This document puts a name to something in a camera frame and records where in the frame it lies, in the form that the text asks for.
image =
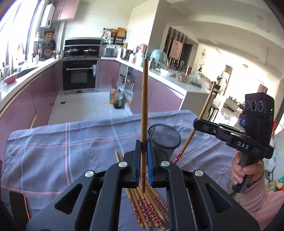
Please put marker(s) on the pink lower cabinets right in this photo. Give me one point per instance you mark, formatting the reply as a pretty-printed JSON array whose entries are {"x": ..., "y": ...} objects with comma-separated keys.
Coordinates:
[{"x": 117, "y": 72}]

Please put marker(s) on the black mesh utensil cup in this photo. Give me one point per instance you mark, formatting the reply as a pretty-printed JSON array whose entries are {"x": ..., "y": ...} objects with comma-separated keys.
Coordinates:
[{"x": 165, "y": 138}]

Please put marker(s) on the person's right hand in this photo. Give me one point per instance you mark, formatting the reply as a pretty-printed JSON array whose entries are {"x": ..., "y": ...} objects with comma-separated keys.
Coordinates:
[{"x": 255, "y": 171}]

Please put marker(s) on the blue plaid tablecloth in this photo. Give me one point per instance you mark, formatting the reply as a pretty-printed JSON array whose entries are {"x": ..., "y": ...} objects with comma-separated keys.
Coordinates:
[{"x": 44, "y": 161}]

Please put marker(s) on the pink thermos jug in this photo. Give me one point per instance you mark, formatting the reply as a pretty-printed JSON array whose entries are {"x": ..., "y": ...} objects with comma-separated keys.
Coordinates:
[{"x": 142, "y": 48}]

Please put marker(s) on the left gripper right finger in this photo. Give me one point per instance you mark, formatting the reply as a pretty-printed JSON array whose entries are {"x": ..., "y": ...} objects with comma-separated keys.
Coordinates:
[{"x": 154, "y": 157}]

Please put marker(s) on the pink cabinets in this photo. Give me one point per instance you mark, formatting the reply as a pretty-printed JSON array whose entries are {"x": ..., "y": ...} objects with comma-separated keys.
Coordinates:
[
  {"x": 117, "y": 72},
  {"x": 32, "y": 104}
]

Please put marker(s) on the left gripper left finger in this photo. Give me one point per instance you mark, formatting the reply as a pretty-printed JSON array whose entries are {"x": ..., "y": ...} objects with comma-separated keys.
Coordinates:
[{"x": 133, "y": 158}]

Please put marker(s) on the pink lower cabinets left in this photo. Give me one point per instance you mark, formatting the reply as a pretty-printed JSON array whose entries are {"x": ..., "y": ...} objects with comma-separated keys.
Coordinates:
[{"x": 32, "y": 104}]

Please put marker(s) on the white water heater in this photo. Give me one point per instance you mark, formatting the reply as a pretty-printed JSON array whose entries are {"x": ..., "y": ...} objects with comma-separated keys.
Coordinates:
[{"x": 47, "y": 16}]

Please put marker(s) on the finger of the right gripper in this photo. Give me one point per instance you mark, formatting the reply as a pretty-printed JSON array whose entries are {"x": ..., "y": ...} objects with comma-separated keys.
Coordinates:
[{"x": 208, "y": 127}]

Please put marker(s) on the pink wall picture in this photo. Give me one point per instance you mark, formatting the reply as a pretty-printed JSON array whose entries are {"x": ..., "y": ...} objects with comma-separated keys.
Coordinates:
[{"x": 176, "y": 49}]

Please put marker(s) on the pink upper cabinet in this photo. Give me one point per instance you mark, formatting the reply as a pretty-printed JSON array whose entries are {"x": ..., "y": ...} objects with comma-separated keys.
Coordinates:
[{"x": 65, "y": 10}]

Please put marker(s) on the black built-in oven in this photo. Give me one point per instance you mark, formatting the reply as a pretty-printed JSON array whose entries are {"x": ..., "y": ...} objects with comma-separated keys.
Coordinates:
[{"x": 79, "y": 74}]

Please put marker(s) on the steel stock pot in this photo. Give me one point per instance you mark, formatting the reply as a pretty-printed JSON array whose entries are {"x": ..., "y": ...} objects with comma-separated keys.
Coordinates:
[{"x": 125, "y": 54}]

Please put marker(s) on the pink bowl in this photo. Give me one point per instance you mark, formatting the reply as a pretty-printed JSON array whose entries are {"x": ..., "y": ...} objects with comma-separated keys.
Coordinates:
[{"x": 10, "y": 79}]

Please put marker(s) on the yellow cooking oil bottle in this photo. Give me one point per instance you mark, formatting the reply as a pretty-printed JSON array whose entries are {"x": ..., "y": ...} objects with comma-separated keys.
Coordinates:
[{"x": 112, "y": 95}]

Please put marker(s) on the kitchen window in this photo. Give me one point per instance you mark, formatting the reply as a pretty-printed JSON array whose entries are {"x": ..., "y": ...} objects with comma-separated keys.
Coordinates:
[{"x": 16, "y": 25}]

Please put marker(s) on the black wall spice rack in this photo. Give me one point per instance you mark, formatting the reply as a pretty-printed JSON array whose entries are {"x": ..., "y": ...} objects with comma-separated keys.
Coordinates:
[{"x": 114, "y": 36}]

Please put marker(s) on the pink sleeve forearm right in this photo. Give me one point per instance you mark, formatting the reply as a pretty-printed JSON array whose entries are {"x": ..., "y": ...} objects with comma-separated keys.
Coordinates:
[{"x": 264, "y": 206}]

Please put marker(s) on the black range hood stove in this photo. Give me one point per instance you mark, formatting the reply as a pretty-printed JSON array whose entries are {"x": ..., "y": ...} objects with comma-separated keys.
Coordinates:
[{"x": 82, "y": 47}]

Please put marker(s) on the dark soy sauce bottle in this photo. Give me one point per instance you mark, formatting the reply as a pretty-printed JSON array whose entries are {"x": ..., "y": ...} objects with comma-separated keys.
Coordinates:
[{"x": 118, "y": 100}]

